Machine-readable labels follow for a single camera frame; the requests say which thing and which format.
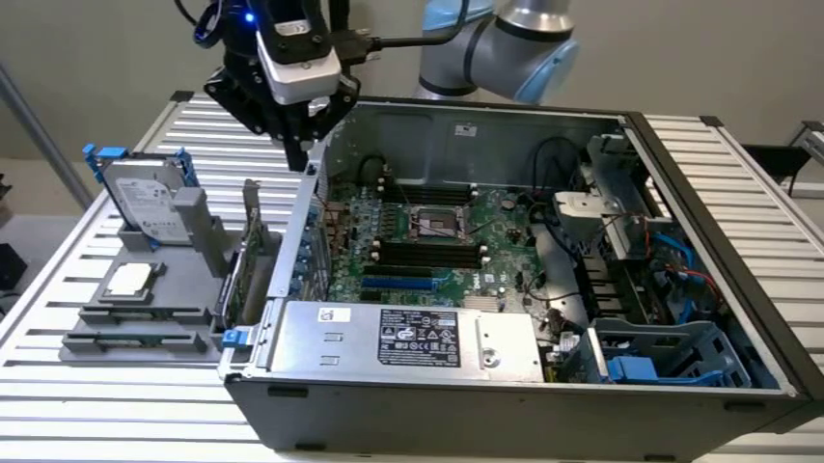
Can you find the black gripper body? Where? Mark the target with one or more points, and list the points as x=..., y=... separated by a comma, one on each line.
x=241, y=53

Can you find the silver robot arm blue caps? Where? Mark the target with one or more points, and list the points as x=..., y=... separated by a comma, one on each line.
x=515, y=53

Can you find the black RAM slot bank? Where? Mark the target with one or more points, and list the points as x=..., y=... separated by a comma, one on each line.
x=431, y=253
x=435, y=194

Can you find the blue disk caddy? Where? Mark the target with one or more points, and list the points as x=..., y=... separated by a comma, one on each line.
x=189, y=169

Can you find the white case sticker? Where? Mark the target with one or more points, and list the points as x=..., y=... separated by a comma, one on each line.
x=465, y=130

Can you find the silver hard disk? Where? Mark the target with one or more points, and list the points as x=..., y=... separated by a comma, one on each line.
x=145, y=198

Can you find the CPU socket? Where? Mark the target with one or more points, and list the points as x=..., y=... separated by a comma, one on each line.
x=435, y=221

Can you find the green graphics card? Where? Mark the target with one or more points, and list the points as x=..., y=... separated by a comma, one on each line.
x=248, y=270

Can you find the grey metal pole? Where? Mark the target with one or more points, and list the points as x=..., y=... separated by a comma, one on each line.
x=39, y=130

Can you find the grey parts rack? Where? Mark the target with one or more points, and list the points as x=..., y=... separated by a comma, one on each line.
x=193, y=270

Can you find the blue expansion slot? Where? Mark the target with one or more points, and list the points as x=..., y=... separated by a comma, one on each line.
x=396, y=282

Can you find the silver CPU chip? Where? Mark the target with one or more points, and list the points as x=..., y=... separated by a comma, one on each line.
x=133, y=280

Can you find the green motherboard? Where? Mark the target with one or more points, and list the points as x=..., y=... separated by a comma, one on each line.
x=509, y=255

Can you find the metal drive cage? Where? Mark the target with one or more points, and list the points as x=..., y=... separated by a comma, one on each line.
x=608, y=202

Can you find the blue case latch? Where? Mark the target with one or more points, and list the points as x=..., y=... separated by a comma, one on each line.
x=236, y=338

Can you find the silver chipset heatsink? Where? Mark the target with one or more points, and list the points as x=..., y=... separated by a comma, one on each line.
x=481, y=304

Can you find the dark object on floor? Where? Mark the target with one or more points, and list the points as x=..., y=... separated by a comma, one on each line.
x=11, y=265

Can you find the silver power supply unit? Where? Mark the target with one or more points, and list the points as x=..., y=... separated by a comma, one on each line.
x=387, y=337

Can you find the black open PC case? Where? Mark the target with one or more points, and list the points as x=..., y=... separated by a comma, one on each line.
x=451, y=415

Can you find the black box beside table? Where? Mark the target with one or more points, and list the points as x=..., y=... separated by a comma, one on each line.
x=772, y=166

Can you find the blue disk bay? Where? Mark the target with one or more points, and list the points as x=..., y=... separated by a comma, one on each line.
x=670, y=357

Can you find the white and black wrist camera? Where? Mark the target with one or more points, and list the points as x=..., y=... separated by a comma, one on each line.
x=300, y=67

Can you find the aluminium profile frame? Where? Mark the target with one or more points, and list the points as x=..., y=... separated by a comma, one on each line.
x=809, y=144

